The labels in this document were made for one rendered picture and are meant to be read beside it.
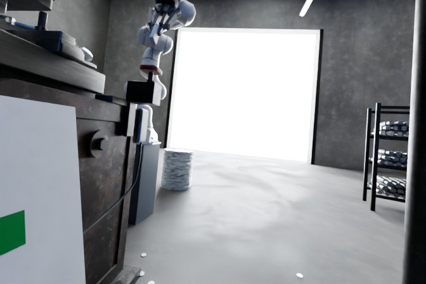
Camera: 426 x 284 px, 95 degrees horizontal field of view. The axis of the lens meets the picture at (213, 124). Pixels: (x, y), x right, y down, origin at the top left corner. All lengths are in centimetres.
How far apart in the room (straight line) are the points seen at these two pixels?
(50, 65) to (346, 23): 608
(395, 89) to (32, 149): 624
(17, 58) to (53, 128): 15
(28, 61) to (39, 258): 36
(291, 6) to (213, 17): 201
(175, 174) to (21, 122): 153
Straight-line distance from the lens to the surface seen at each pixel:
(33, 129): 45
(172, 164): 187
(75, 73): 62
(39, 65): 55
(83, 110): 57
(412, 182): 33
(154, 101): 68
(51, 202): 46
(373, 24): 649
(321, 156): 539
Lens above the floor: 56
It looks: 2 degrees up
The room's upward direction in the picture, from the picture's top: 5 degrees clockwise
